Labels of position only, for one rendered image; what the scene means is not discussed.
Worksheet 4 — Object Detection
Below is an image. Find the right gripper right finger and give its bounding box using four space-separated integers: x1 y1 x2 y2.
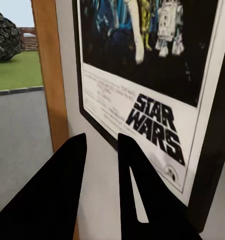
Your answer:
118 133 202 240

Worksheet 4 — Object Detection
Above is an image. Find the poster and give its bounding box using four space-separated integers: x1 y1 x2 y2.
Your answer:
71 0 225 233

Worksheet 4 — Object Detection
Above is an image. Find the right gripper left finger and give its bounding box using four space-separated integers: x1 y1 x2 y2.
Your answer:
0 133 87 240

